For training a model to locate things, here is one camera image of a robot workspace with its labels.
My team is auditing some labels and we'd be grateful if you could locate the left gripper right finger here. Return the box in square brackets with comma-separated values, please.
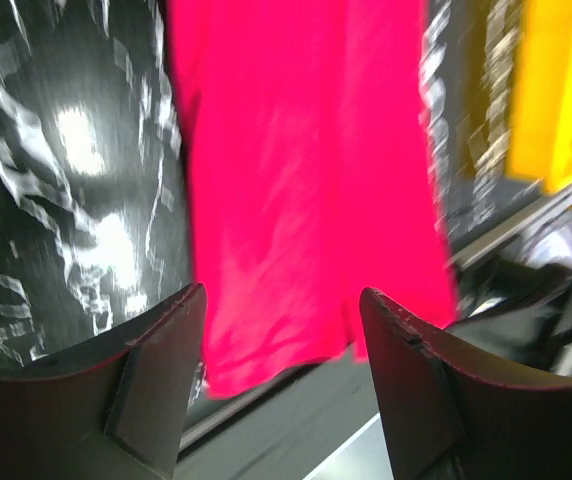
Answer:
[360, 288, 572, 479]

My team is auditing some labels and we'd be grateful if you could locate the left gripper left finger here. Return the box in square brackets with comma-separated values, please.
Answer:
[0, 284, 207, 479]

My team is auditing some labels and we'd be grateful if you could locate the red polo shirt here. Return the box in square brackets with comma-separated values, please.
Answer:
[166, 1, 456, 398]

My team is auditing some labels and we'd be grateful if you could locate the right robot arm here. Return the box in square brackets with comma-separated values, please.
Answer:
[450, 208, 572, 377]

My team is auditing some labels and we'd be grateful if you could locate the yellow plastic bin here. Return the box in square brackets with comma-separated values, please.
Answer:
[506, 1, 572, 194]

